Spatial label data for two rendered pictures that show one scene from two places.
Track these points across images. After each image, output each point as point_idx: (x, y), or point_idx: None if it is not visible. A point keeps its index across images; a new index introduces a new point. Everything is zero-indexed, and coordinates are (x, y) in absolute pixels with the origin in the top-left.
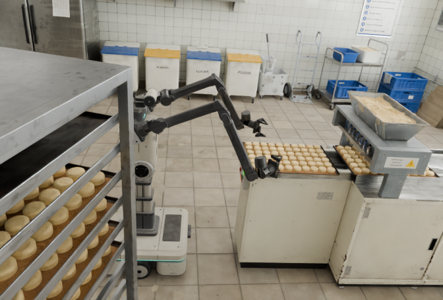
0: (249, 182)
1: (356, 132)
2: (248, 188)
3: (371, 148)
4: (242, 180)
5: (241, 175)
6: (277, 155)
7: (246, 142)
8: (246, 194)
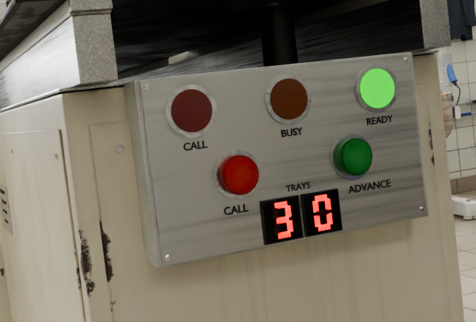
0: (429, 117)
1: None
2: (440, 165)
3: None
4: (365, 188)
5: (350, 142)
6: None
7: None
8: (405, 267)
